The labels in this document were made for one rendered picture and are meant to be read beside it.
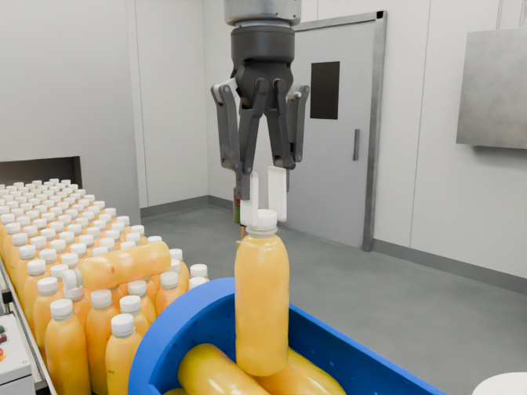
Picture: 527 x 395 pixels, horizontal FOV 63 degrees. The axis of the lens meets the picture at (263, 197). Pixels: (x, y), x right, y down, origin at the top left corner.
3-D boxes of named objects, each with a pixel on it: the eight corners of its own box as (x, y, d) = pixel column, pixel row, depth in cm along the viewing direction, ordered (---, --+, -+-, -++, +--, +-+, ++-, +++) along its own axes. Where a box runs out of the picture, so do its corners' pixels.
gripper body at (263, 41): (251, 19, 44) (252, 110, 47) (311, 27, 49) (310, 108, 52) (214, 28, 50) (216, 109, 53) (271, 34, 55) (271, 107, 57)
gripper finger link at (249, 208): (259, 172, 52) (253, 173, 51) (258, 228, 53) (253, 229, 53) (245, 169, 54) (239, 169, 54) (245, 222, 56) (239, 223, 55)
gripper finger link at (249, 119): (270, 80, 50) (260, 77, 49) (255, 175, 51) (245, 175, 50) (251, 81, 53) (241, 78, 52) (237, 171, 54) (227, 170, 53)
